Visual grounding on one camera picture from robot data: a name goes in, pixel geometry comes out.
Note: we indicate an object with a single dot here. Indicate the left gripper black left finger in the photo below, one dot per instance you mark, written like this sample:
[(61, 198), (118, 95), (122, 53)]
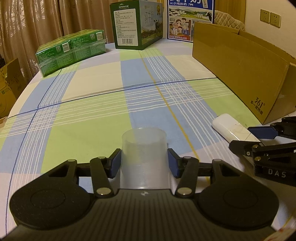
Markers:
[(100, 170)]

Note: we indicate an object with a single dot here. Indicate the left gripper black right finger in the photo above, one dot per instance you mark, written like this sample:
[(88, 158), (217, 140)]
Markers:
[(186, 170)]

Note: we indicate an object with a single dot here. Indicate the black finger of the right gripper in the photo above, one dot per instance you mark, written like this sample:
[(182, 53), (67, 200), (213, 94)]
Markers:
[(266, 132), (257, 151)]

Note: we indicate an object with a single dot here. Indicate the white oblong plastic case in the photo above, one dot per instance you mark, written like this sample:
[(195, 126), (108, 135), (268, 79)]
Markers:
[(231, 129)]

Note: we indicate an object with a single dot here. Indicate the translucent plastic cup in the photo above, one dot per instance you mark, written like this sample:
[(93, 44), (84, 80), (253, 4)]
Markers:
[(144, 159)]

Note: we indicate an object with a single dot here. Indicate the open brown cardboard box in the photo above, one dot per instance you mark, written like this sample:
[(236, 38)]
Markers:
[(261, 74)]

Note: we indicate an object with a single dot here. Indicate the checkered pastel tablecloth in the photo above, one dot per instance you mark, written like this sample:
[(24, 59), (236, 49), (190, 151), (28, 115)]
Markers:
[(81, 112)]

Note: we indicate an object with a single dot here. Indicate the beige quilted chair cover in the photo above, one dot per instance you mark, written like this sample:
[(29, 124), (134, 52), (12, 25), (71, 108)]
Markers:
[(226, 20)]

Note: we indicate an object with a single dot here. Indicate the green shrink-wrapped carton pack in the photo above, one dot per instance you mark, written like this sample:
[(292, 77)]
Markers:
[(70, 49)]

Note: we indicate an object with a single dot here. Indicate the cardboard boxes on floor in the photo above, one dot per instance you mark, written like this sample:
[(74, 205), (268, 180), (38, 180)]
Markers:
[(12, 86)]

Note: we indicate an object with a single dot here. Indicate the blue white milk box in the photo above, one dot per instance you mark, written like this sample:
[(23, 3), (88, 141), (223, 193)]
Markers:
[(183, 14)]

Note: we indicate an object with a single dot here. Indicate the green white milk carton box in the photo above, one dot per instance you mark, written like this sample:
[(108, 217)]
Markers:
[(136, 24)]

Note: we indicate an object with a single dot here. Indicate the brown curtain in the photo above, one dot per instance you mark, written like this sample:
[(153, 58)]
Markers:
[(25, 25)]

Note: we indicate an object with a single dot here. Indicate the wall socket pair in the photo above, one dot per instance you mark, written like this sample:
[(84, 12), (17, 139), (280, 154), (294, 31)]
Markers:
[(270, 18)]

